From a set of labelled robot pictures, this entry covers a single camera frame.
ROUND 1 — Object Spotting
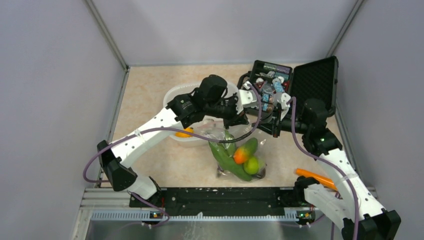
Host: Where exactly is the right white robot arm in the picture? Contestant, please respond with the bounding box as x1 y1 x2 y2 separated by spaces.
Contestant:
281 93 402 240

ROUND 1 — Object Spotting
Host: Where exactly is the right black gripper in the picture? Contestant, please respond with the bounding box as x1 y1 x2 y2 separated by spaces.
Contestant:
252 105 311 138

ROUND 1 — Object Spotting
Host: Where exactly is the clear zip top bag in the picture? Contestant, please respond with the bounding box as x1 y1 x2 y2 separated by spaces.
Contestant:
198 120 270 183

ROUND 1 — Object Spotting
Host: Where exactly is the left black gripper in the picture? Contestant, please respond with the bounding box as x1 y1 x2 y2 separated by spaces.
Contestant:
205 93 249 129

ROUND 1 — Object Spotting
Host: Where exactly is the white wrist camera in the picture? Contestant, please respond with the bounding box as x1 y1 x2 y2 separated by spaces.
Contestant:
237 81 259 110
275 92 291 121

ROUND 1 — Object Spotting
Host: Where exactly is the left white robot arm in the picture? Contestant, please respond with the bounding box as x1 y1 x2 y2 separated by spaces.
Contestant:
97 74 258 207

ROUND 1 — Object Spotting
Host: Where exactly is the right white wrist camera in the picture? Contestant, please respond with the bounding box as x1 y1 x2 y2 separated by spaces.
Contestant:
275 92 291 121

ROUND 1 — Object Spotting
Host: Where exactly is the black poker chip case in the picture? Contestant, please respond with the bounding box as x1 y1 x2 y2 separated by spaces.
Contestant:
237 56 339 116

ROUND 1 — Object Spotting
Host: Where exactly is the orange marker pen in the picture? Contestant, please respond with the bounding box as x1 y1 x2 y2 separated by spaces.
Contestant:
295 168 338 191

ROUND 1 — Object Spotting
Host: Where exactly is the green toy leaf vegetable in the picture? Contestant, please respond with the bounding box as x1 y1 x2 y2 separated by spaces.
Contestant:
208 130 261 182

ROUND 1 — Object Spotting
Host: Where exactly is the green toy lime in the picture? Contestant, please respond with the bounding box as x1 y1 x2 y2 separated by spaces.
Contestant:
243 156 260 175

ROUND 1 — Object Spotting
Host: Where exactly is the white plastic tub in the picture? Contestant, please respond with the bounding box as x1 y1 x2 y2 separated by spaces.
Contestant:
162 81 253 148

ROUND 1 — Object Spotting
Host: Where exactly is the orange toy bell pepper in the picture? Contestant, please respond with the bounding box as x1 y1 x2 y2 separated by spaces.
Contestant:
175 127 195 138

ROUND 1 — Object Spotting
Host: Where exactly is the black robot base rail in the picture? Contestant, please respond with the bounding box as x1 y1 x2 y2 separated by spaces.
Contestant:
129 187 318 220

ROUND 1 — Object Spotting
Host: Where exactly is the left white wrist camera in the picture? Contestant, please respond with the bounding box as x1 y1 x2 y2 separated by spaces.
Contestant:
237 81 259 110

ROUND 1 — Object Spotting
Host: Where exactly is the green orange toy mango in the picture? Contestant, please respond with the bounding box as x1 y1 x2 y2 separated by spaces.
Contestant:
233 137 259 165

